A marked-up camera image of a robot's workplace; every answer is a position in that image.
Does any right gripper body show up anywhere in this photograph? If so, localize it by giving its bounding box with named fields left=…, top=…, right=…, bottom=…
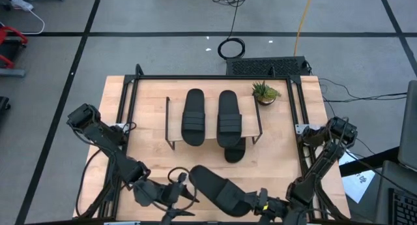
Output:
left=256, top=187, right=291, bottom=225

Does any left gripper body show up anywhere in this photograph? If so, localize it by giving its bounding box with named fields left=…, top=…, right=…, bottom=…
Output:
left=152, top=172, right=189, bottom=225

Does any black rubber slide sandal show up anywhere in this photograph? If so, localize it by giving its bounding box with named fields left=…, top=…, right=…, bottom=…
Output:
left=188, top=164, right=260, bottom=218
left=223, top=137, right=247, bottom=164
left=180, top=87, right=207, bottom=147
left=216, top=89, right=244, bottom=149

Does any white paper sheet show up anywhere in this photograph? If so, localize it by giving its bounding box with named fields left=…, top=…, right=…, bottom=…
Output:
left=338, top=150, right=377, bottom=204

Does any black desk beam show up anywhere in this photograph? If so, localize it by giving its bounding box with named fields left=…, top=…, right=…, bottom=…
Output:
left=338, top=146, right=400, bottom=178

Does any small potted succulent plant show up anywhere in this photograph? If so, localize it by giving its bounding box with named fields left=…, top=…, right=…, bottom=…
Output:
left=251, top=80, right=282, bottom=106

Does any grey desk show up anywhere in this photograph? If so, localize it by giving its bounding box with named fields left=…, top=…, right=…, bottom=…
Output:
left=373, top=159, right=417, bottom=225

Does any black keyboard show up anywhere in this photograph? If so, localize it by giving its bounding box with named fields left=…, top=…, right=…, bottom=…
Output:
left=389, top=188, right=417, bottom=225

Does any black computer case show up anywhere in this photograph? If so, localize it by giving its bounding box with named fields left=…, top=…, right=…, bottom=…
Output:
left=225, top=55, right=311, bottom=78

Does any grey laptop lid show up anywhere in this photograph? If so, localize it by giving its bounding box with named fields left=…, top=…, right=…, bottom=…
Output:
left=397, top=80, right=417, bottom=173

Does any red framed cart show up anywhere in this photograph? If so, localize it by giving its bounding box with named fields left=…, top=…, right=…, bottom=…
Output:
left=0, top=25, right=29, bottom=70

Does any person's shoe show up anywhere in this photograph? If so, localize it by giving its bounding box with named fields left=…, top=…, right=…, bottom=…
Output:
left=9, top=0, right=35, bottom=12

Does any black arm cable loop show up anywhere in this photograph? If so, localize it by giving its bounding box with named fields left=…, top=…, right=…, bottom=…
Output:
left=166, top=166, right=198, bottom=213

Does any wooden shelf with black frame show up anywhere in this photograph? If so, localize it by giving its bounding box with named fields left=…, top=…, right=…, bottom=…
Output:
left=164, top=95, right=264, bottom=151

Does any thick black hanging cable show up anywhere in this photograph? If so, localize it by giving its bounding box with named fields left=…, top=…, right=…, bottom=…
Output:
left=75, top=148, right=107, bottom=218

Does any black metal table frame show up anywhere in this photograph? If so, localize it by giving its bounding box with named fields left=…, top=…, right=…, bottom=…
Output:
left=76, top=63, right=351, bottom=223

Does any thin black floor cable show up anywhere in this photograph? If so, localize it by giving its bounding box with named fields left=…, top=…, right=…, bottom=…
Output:
left=317, top=77, right=409, bottom=104

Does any coiled black cable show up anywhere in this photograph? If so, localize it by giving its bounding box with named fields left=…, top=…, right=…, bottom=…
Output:
left=216, top=0, right=246, bottom=61

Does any yellow cable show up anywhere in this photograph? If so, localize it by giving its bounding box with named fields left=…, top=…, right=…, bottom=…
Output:
left=293, top=0, right=316, bottom=57

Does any white cable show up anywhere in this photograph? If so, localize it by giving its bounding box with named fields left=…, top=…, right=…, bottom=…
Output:
left=14, top=0, right=46, bottom=36

